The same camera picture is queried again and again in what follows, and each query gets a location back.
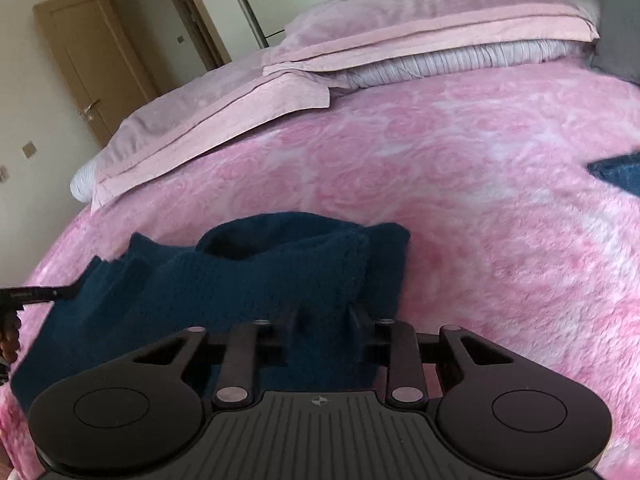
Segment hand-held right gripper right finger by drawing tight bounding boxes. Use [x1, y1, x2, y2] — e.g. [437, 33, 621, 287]
[349, 304, 517, 407]

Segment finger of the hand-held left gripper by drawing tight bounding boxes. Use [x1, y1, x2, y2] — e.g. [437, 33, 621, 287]
[22, 284, 77, 306]

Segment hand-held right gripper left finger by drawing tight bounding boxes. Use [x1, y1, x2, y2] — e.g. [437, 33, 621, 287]
[131, 305, 301, 409]

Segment blue towel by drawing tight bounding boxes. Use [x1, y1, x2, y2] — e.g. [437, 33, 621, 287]
[10, 212, 412, 411]

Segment person's left hand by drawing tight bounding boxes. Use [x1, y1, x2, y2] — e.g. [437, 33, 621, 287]
[0, 310, 22, 365]

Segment pink floral blanket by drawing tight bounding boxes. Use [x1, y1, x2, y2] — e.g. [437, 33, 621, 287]
[0, 60, 640, 480]

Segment wooden door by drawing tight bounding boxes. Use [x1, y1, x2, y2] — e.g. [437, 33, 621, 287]
[32, 0, 157, 150]

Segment pink pillow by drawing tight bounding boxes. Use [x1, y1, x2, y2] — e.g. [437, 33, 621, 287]
[70, 62, 332, 212]
[261, 0, 601, 92]

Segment blue denim jeans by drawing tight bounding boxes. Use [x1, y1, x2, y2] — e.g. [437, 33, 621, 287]
[586, 152, 640, 196]

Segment grey pillow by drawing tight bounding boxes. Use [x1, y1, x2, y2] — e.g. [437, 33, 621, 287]
[590, 0, 640, 83]

